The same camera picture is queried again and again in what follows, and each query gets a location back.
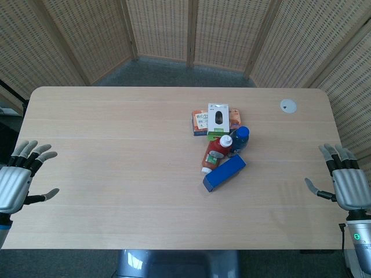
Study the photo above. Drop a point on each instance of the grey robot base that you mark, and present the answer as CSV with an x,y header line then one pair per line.
x,y
176,263

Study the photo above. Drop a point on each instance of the black stand pole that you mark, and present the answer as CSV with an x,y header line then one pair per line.
x,y
13,94

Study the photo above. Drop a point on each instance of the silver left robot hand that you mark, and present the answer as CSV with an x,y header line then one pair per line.
x,y
13,185

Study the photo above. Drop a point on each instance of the white green mouse package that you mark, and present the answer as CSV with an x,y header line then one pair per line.
x,y
218,119

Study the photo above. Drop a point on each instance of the red sauce bottle white cap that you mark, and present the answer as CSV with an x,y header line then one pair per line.
x,y
214,155

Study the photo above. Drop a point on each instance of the dark blue bottle blue cap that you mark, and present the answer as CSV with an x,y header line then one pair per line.
x,y
239,140

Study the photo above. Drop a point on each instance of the orange snack box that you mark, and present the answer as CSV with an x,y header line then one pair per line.
x,y
200,123

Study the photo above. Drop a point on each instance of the woven folding screen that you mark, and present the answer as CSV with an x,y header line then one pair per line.
x,y
185,37

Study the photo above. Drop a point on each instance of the blue rectangular box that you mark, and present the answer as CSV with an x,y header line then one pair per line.
x,y
224,173

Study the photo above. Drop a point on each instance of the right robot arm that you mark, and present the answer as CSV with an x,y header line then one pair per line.
x,y
359,237

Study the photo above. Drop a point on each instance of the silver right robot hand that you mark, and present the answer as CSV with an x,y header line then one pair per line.
x,y
349,188

